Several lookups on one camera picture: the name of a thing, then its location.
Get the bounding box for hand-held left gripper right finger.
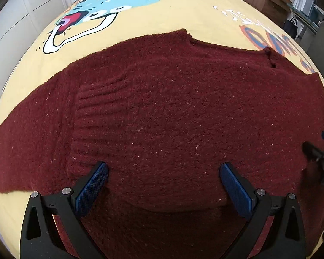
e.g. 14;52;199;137
219;162;306;259

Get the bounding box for yellow cartoon printed bed sheet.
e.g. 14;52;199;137
0;0;324;259

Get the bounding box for dark bag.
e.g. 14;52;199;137
283;18;305;40

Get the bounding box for white wardrobe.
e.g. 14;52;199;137
0;0;80;100

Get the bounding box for grey chair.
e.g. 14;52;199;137
306;22;324;69

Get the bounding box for maroon knit sweater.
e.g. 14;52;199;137
0;28;324;259

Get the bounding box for brown wooden cabinet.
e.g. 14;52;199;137
244;0;292;28

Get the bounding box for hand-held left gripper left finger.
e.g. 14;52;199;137
20;161;110;259

